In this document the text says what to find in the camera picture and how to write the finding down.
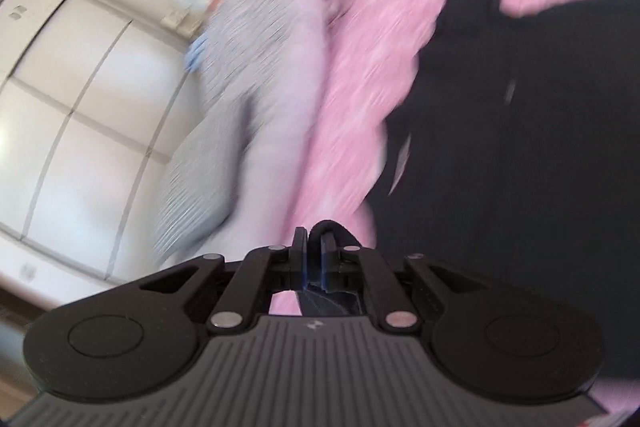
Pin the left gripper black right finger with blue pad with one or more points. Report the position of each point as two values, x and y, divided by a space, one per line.
359 279

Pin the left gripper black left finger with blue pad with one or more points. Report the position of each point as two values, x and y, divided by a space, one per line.
249 284

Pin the black fleece garment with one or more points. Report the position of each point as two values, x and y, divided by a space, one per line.
515 155

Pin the striped lilac pillow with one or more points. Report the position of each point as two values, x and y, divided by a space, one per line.
231 185

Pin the pink floral bed blanket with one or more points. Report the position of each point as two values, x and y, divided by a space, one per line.
371 69

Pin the white wardrobe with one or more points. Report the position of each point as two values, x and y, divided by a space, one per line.
94 101

